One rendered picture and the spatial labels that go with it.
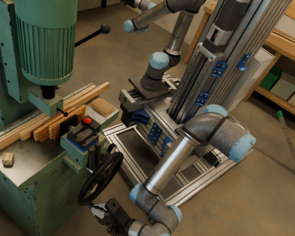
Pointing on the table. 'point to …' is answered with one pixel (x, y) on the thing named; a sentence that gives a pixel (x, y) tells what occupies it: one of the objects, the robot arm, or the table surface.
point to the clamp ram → (68, 125)
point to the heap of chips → (102, 106)
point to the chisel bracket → (51, 103)
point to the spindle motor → (46, 39)
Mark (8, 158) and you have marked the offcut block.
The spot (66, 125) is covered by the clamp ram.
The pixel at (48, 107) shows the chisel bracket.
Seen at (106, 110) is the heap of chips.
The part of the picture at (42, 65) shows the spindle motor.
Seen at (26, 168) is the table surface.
